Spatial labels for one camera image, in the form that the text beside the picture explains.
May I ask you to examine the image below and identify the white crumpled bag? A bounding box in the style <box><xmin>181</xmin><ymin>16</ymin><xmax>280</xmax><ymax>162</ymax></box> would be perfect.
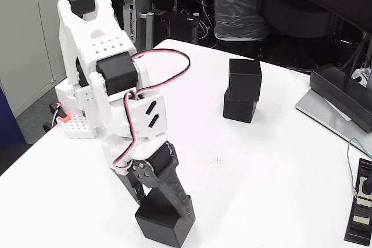
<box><xmin>350</xmin><ymin>67</ymin><xmax>372</xmax><ymax>88</ymax></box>

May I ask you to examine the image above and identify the black computer tower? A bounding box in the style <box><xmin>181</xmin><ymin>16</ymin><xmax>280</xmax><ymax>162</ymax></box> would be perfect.
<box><xmin>153</xmin><ymin>9</ymin><xmax>200</xmax><ymax>45</ymax></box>

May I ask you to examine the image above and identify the bin with clear plastic bag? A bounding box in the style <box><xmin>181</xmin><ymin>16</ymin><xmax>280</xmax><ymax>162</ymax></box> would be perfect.
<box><xmin>210</xmin><ymin>0</ymin><xmax>267</xmax><ymax>42</ymax></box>

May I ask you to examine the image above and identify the black flat panel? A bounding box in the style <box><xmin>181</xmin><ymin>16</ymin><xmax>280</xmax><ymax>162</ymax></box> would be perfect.
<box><xmin>111</xmin><ymin>0</ymin><xmax>126</xmax><ymax>33</ymax></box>

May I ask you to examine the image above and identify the grey cabinet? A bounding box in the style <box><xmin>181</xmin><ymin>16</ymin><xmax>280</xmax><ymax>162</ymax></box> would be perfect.
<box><xmin>0</xmin><ymin>0</ymin><xmax>120</xmax><ymax>118</ymax></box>

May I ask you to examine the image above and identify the black box device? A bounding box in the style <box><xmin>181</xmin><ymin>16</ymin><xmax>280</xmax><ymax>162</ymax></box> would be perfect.
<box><xmin>309</xmin><ymin>63</ymin><xmax>372</xmax><ymax>132</ymax></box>

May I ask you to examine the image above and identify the silver monitor stand base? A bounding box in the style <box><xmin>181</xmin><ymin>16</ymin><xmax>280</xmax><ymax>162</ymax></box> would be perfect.
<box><xmin>295</xmin><ymin>88</ymin><xmax>372</xmax><ymax>156</ymax></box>

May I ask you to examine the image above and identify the black cube block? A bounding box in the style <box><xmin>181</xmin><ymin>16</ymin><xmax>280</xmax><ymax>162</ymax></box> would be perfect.
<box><xmin>223</xmin><ymin>90</ymin><xmax>258</xmax><ymax>124</ymax></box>
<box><xmin>227</xmin><ymin>58</ymin><xmax>263</xmax><ymax>102</ymax></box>
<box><xmin>134</xmin><ymin>186</ymin><xmax>196</xmax><ymax>247</ymax></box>

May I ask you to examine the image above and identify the orange and black table clamp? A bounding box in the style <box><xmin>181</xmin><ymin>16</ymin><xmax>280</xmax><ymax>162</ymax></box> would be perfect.
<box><xmin>43</xmin><ymin>102</ymin><xmax>70</xmax><ymax>132</ymax></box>

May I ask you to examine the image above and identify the black power strip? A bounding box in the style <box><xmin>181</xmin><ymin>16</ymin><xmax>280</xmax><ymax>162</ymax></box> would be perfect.
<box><xmin>344</xmin><ymin>157</ymin><xmax>372</xmax><ymax>245</ymax></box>

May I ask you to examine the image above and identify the blue partition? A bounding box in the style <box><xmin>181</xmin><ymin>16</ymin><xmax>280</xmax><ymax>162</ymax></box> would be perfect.
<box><xmin>0</xmin><ymin>85</ymin><xmax>27</xmax><ymax>147</ymax></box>

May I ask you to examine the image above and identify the black office chair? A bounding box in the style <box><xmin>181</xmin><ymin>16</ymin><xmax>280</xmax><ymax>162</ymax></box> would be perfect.
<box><xmin>260</xmin><ymin>0</ymin><xmax>335</xmax><ymax>39</ymax></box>

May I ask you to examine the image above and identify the green cable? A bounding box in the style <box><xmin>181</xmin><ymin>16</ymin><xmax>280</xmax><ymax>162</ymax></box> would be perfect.
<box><xmin>346</xmin><ymin>137</ymin><xmax>372</xmax><ymax>198</ymax></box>

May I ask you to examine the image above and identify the pink white servo cable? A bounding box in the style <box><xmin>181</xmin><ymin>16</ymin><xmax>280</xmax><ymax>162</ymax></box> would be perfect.
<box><xmin>114</xmin><ymin>49</ymin><xmax>192</xmax><ymax>171</ymax></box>

